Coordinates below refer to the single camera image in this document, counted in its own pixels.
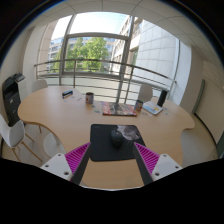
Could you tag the black computer mouse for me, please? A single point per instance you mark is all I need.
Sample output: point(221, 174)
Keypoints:
point(117, 138)

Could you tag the black cylindrical speaker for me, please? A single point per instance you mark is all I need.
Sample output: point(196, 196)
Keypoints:
point(162, 98)

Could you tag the metal balcony railing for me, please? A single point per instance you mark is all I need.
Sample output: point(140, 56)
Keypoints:
point(100, 61)

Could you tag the white mug with red print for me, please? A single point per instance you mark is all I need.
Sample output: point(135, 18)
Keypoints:
point(89, 98)

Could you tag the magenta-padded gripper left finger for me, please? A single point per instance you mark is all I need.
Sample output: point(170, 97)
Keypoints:
point(58, 166)

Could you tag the white and blue booklet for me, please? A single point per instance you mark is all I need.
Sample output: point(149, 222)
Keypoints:
point(152, 108)

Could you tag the blue marker pen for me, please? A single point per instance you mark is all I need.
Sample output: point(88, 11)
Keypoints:
point(68, 96)

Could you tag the black printed mouse pad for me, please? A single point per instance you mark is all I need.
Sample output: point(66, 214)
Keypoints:
point(101, 143)

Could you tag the red magazine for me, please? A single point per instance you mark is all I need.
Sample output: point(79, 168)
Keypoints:
point(118, 109)

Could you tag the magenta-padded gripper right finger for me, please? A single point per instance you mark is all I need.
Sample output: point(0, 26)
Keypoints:
point(165, 166)

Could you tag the white chair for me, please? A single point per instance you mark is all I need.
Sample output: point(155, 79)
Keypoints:
point(11, 135)
point(145, 92)
point(39, 86)

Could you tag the black office printer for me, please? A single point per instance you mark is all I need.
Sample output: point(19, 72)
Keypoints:
point(11, 100)

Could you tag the blue and white mug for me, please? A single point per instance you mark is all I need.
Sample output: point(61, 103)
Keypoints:
point(138, 105)

